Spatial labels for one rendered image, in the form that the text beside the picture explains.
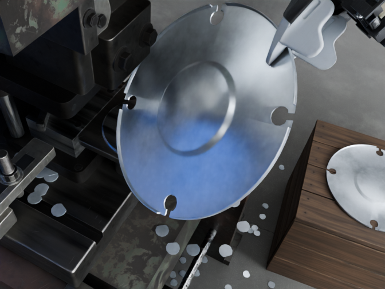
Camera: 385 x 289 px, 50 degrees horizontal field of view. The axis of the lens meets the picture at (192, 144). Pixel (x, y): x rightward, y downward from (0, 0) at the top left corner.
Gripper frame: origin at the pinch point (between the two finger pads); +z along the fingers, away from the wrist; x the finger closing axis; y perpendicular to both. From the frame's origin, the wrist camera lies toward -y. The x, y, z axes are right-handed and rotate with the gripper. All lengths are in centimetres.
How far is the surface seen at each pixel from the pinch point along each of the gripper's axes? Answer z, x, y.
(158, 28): 44, 97, -134
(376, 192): 12, 80, -1
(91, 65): 16.7, -10.4, -11.1
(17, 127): 36.5, -7.8, -19.7
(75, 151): 32.4, -1.8, -12.4
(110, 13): 10.5, -10.9, -14.0
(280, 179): 39, 104, -31
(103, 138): 27.1, -0.6, -10.8
